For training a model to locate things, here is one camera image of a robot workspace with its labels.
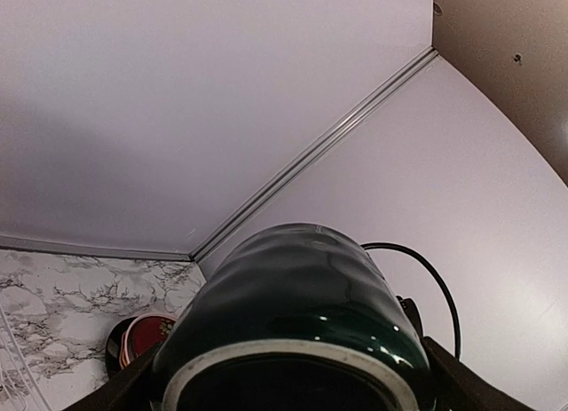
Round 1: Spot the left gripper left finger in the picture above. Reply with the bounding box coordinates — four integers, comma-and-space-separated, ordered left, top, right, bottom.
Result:
64, 344, 158, 411

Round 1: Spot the dark green mug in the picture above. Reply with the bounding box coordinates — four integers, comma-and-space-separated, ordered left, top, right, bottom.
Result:
150, 224, 437, 410

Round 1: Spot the dark brown plate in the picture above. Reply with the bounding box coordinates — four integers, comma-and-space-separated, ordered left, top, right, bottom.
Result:
127, 315, 177, 361

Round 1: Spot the pink plate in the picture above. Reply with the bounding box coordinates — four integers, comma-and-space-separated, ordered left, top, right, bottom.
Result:
117, 313, 177, 370

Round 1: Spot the white wire dish rack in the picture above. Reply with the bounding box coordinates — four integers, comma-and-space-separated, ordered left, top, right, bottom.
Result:
1, 300, 51, 410

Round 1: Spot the black striped plate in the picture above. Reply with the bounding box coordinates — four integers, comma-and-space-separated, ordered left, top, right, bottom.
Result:
105, 317, 135, 379

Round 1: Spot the right aluminium frame post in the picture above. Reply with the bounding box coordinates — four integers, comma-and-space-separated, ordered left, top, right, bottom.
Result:
190, 46, 438, 263

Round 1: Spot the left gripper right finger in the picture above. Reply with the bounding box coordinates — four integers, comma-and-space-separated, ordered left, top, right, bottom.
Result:
421, 336, 533, 411

